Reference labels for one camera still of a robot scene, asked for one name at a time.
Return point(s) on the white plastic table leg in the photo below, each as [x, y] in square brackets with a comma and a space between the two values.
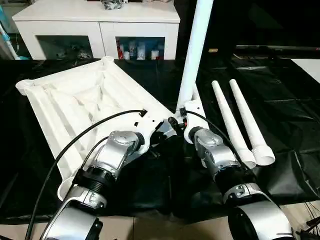
[195, 50]
[250, 125]
[195, 94]
[232, 125]

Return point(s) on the white plastic table top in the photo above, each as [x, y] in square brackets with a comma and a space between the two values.
[80, 105]

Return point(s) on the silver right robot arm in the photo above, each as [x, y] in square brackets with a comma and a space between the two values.
[225, 170]

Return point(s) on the small yellow tag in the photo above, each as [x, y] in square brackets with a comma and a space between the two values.
[213, 50]

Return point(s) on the tall clear bottle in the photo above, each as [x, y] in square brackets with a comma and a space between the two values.
[141, 50]

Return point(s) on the small white jar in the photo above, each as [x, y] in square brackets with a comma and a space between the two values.
[126, 54]

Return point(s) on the red bottle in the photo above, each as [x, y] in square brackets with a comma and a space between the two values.
[120, 50]

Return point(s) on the black plastic mat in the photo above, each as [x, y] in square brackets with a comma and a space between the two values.
[285, 125]

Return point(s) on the white cabinet with glass doors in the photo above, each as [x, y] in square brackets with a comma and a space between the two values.
[95, 20]

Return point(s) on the small dark grey bundle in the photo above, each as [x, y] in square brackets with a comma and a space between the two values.
[112, 4]

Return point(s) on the white flat board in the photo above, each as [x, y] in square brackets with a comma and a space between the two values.
[309, 67]

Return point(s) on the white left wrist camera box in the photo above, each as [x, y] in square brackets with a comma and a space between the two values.
[147, 135]

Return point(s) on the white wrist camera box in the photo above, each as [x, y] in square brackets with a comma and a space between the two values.
[194, 120]
[147, 135]

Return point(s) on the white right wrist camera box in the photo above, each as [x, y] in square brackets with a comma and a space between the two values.
[194, 120]

